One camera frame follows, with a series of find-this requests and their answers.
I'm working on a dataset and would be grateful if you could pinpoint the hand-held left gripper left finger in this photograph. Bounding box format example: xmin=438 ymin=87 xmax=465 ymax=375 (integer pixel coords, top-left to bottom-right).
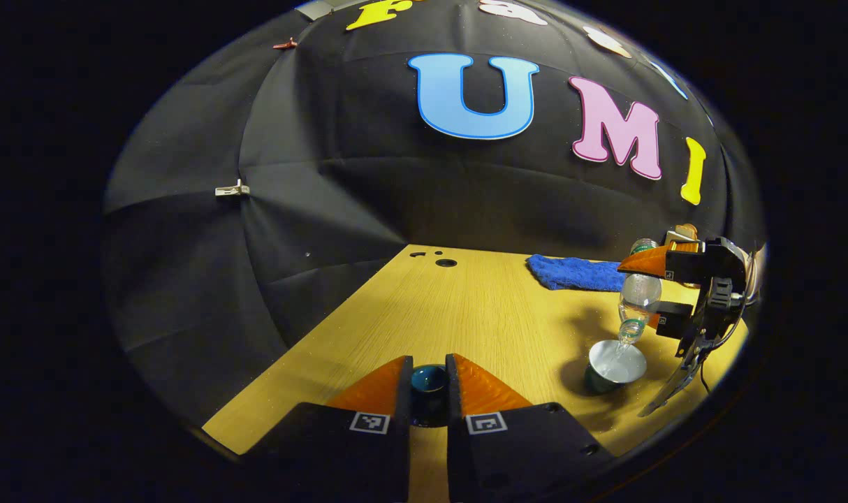
xmin=246 ymin=355 xmax=415 ymax=503

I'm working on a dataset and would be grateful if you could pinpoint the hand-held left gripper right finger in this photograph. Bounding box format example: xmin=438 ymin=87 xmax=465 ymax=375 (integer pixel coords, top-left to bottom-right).
xmin=446 ymin=353 xmax=611 ymax=503

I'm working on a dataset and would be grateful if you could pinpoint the clear plastic water bottle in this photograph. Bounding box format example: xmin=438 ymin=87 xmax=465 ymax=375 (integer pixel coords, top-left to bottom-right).
xmin=617 ymin=238 xmax=664 ymax=347

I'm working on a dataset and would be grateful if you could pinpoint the teal teacup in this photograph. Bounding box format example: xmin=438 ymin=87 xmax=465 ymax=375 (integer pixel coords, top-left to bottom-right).
xmin=583 ymin=340 xmax=648 ymax=395

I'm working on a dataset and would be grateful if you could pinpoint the blue towel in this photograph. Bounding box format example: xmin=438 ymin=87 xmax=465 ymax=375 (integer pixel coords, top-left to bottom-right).
xmin=526 ymin=254 xmax=631 ymax=292

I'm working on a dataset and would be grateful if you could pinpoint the black backdrop cloth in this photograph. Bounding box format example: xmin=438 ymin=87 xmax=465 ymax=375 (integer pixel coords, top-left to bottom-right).
xmin=103 ymin=0 xmax=767 ymax=420

